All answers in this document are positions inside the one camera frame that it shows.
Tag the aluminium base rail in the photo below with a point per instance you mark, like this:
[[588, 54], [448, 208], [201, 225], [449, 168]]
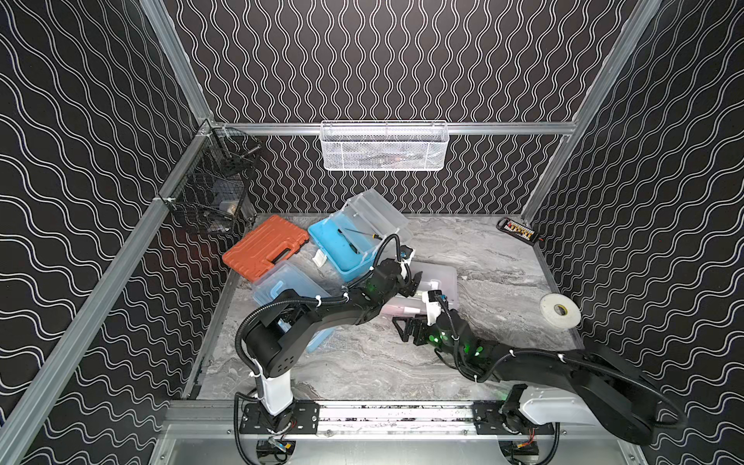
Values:
[[341, 420]]

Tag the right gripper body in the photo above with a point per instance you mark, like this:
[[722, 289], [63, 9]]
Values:
[[431, 335]]

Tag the white tape roll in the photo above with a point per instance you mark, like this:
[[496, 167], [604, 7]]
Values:
[[560, 311]]

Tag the black green screwdriver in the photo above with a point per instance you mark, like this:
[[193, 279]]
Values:
[[347, 237]]

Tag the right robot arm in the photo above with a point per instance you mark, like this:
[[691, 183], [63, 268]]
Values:
[[617, 396]]

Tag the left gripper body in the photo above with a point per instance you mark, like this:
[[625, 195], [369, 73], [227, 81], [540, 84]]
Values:
[[407, 279]]

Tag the red tool case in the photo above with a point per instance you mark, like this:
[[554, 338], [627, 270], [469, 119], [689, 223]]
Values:
[[272, 242]]

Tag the blue rear toolbox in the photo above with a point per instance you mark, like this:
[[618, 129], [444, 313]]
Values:
[[366, 212]]

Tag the pink toolbox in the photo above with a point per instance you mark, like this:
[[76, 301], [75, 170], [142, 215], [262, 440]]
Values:
[[434, 277]]

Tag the white mesh wall basket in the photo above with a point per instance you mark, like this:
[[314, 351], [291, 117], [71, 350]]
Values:
[[384, 146]]

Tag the black bit set case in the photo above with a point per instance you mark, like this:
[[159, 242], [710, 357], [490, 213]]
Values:
[[518, 230]]

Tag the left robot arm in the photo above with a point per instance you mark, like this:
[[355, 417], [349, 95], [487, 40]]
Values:
[[271, 340]]

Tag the black wire wall basket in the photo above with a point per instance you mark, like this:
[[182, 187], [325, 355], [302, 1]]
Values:
[[212, 199]]

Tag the thin yellow screwdriver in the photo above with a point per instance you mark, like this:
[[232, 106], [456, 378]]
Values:
[[370, 235]]

